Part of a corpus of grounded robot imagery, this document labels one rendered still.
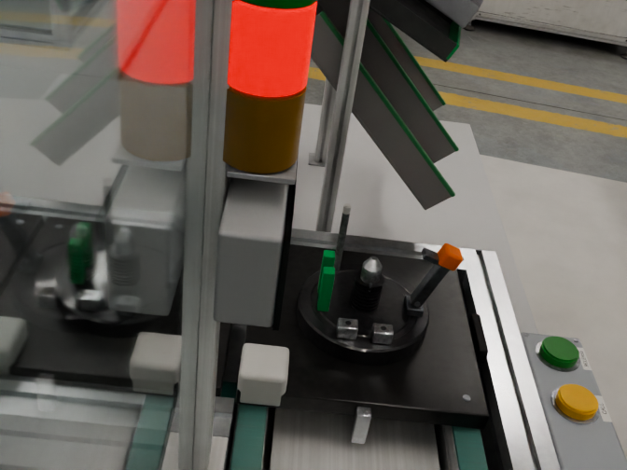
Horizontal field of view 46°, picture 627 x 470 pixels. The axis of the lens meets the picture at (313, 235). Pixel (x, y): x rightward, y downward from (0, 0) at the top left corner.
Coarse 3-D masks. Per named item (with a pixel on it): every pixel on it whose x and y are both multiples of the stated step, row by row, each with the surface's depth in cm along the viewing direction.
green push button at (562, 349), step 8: (544, 344) 78; (552, 344) 78; (560, 344) 79; (568, 344) 79; (544, 352) 78; (552, 352) 77; (560, 352) 78; (568, 352) 78; (576, 352) 78; (552, 360) 77; (560, 360) 77; (568, 360) 77; (576, 360) 77
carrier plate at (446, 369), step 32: (288, 256) 86; (320, 256) 86; (352, 256) 87; (384, 256) 88; (288, 288) 81; (448, 288) 84; (288, 320) 77; (448, 320) 80; (320, 352) 73; (416, 352) 75; (448, 352) 76; (288, 384) 69; (320, 384) 70; (352, 384) 70; (384, 384) 71; (416, 384) 71; (448, 384) 72; (480, 384) 73; (384, 416) 70; (416, 416) 70; (448, 416) 69; (480, 416) 69
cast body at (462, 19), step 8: (432, 0) 83; (440, 0) 83; (448, 0) 82; (456, 0) 82; (464, 0) 82; (472, 0) 82; (480, 0) 84; (440, 8) 83; (448, 8) 83; (456, 8) 82; (464, 8) 82; (472, 8) 82; (448, 16) 83; (456, 16) 83; (464, 16) 83; (472, 16) 82; (464, 24) 83
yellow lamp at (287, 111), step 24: (240, 96) 41; (288, 96) 42; (240, 120) 42; (264, 120) 42; (288, 120) 42; (240, 144) 43; (264, 144) 42; (288, 144) 43; (240, 168) 44; (264, 168) 43
